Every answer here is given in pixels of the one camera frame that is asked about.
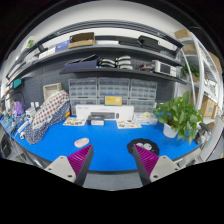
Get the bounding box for blue table mat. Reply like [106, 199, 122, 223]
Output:
[15, 121, 199, 171]

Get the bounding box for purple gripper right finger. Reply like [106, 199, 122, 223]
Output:
[133, 145, 180, 185]

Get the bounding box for grey drawer organiser cabinets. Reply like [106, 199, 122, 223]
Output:
[68, 77, 157, 113]

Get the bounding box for cardboard box on rack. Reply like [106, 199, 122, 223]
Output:
[200, 96, 216, 118]

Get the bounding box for yellow label card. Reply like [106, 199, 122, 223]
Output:
[104, 96, 122, 106]

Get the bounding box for green potted plant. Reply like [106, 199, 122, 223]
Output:
[153, 91, 203, 143]

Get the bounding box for illustrated card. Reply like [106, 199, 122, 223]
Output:
[117, 120, 141, 129]
[64, 117, 86, 127]

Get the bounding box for illustrated card right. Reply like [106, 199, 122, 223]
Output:
[117, 120, 141, 129]

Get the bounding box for pink oval computer mouse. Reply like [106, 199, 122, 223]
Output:
[74, 138, 89, 148]

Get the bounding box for cardboard box on shelf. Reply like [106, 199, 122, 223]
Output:
[68, 32, 95, 48]

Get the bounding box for long white box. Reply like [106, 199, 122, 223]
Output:
[76, 104, 134, 120]

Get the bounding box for illustrated card left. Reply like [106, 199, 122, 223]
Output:
[64, 117, 86, 127]

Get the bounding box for blue box on shelf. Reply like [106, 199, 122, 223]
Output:
[55, 40, 70, 52]

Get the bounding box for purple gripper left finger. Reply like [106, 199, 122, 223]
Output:
[45, 144, 94, 186]

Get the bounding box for patterned fabric bag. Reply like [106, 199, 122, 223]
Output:
[25, 90, 70, 144]

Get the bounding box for woven storage basket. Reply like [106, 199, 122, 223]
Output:
[43, 83, 62, 99]

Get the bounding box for black round mouse pad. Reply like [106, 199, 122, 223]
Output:
[127, 138, 160, 155]

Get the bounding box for small black box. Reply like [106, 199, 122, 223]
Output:
[87, 115, 104, 126]

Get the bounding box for white metal rack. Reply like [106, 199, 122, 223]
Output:
[180, 33, 223, 123]

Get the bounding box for white electronic device on shelf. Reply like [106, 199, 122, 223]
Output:
[153, 60, 177, 77]

